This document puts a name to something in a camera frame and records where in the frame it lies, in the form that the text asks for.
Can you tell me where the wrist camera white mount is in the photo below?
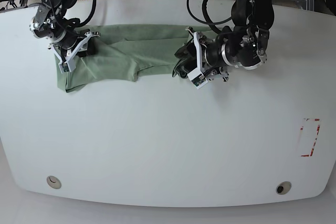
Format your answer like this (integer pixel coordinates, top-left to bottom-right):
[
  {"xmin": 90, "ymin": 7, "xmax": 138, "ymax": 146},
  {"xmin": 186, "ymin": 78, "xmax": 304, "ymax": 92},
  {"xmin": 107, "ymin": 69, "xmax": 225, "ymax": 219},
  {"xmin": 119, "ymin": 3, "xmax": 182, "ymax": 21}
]
[
  {"xmin": 185, "ymin": 26, "xmax": 230, "ymax": 90},
  {"xmin": 48, "ymin": 29, "xmax": 101, "ymax": 74}
]

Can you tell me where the right table grommet hole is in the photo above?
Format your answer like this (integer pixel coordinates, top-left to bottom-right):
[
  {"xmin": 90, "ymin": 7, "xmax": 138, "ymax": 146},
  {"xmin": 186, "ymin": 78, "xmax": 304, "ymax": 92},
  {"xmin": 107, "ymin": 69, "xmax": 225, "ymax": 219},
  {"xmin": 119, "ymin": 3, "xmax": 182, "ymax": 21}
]
[{"xmin": 276, "ymin": 182, "xmax": 292, "ymax": 195}]

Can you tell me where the green T-shirt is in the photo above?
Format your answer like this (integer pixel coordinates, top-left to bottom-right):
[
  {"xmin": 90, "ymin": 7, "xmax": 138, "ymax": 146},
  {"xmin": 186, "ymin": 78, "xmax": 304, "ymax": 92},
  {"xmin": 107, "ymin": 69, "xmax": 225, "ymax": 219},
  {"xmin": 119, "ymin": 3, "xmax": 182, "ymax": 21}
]
[{"xmin": 56, "ymin": 24, "xmax": 218, "ymax": 93}]

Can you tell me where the red tape rectangle marker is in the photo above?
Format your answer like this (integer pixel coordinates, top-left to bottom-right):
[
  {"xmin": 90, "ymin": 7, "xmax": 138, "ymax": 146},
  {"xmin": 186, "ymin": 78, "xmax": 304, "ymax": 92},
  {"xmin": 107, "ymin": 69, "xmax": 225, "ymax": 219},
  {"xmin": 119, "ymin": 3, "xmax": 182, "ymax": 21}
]
[{"xmin": 297, "ymin": 118, "xmax": 321, "ymax": 157}]

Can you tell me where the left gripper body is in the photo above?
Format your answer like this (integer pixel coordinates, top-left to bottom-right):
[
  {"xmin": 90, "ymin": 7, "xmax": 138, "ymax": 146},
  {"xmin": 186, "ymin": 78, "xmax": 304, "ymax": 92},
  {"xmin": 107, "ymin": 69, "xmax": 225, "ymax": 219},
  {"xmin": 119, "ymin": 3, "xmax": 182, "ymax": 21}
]
[{"xmin": 202, "ymin": 26, "xmax": 268, "ymax": 70}]

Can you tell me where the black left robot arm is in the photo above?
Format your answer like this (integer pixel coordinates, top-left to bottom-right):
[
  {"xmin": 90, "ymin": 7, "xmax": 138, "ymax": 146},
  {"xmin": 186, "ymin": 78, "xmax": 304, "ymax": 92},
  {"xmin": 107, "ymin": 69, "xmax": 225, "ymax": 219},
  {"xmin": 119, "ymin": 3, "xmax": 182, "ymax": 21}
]
[{"xmin": 172, "ymin": 0, "xmax": 275, "ymax": 83}]

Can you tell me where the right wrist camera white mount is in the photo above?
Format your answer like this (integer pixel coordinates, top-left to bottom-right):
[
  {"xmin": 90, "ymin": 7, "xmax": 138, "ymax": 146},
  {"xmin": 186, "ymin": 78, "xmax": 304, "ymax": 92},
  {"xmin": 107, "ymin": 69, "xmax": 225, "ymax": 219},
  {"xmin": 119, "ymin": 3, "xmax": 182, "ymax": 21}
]
[{"xmin": 48, "ymin": 29, "xmax": 101, "ymax": 74}]

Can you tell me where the table grommet hole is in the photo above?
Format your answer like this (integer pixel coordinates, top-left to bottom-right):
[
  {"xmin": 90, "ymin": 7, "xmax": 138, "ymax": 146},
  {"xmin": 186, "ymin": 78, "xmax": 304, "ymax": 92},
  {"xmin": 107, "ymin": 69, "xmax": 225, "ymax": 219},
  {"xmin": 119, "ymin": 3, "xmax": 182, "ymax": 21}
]
[
  {"xmin": 46, "ymin": 176, "xmax": 61, "ymax": 189},
  {"xmin": 276, "ymin": 182, "xmax": 292, "ymax": 195}
]

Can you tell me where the left table grommet hole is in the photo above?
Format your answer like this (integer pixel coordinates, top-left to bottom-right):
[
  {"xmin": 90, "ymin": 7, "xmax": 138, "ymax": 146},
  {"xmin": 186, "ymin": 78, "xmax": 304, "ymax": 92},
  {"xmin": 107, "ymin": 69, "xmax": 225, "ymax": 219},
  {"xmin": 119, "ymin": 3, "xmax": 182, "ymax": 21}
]
[{"xmin": 46, "ymin": 176, "xmax": 61, "ymax": 189}]

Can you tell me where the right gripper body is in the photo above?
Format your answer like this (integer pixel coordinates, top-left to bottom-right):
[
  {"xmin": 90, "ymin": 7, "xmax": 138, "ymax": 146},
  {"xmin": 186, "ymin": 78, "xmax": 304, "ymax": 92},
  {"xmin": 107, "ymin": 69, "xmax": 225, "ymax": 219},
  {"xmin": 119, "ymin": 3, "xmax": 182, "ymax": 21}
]
[{"xmin": 29, "ymin": 5, "xmax": 87, "ymax": 58}]

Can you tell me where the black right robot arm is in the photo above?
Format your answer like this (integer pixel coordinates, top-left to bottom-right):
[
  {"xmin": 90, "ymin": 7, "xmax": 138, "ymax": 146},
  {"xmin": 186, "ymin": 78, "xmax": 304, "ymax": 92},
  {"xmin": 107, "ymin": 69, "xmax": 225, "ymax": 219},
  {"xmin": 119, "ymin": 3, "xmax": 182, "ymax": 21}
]
[{"xmin": 29, "ymin": 0, "xmax": 97, "ymax": 61}]

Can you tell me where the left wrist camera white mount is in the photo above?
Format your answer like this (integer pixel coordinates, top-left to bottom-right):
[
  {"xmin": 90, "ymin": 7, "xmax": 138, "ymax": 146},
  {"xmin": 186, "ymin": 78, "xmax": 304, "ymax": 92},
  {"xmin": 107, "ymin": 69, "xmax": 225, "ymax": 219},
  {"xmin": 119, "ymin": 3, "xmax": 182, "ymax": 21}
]
[{"xmin": 185, "ymin": 26, "xmax": 230, "ymax": 90}]

